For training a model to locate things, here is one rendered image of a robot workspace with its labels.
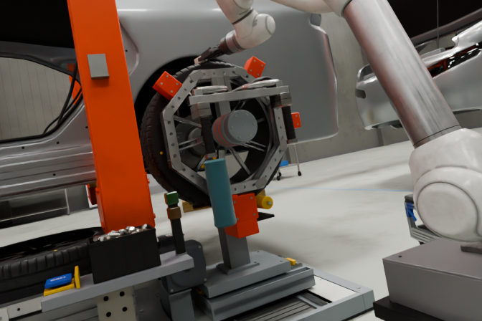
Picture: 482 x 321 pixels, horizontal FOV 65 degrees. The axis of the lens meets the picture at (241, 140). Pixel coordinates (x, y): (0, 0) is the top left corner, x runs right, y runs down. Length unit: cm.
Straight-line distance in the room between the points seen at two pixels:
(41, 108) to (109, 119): 977
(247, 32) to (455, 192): 99
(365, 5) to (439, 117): 31
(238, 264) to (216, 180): 51
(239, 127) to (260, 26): 39
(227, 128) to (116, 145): 41
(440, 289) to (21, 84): 1092
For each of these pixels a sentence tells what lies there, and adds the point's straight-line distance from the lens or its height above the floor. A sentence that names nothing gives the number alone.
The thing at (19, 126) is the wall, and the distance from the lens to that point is 1114.
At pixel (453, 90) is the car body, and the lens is 381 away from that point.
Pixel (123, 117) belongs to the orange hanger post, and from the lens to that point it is 142.
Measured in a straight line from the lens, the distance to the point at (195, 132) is 208.
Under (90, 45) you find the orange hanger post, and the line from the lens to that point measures 148.
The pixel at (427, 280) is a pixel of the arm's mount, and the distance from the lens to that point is 101.
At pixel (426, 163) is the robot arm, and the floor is 66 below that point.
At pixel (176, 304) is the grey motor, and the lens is 173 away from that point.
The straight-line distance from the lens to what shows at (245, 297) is 171.
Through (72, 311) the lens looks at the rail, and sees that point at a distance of 155.
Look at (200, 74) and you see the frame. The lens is 161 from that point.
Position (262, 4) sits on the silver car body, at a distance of 239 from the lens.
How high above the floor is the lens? 75
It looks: 2 degrees up
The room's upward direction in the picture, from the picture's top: 10 degrees counter-clockwise
